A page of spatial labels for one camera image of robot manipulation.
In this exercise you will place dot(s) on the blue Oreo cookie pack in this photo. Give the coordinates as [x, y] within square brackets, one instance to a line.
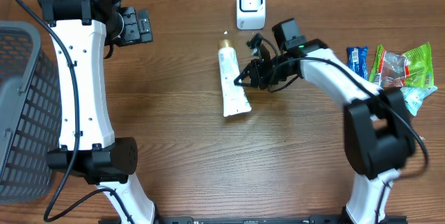
[357, 60]

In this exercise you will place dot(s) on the white barcode scanner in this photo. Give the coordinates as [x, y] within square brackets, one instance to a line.
[250, 14]

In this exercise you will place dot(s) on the white cream tube gold cap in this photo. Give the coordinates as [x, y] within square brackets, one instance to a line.
[233, 96]

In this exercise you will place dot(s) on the grey plastic mesh basket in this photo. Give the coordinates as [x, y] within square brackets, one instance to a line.
[30, 113]

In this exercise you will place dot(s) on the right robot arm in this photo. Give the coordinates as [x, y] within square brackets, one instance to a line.
[378, 138]

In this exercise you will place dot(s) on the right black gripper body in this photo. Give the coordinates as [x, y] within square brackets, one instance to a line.
[263, 67]

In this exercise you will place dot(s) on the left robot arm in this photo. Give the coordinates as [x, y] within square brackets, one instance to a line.
[84, 33]

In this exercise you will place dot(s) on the green snack bag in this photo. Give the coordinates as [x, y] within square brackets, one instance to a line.
[412, 68]

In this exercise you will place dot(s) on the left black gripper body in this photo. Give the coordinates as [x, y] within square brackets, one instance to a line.
[135, 30]

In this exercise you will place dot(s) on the mint green wipes pack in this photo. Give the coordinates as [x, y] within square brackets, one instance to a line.
[414, 97]

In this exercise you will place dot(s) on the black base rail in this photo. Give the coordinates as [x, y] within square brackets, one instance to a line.
[316, 219]

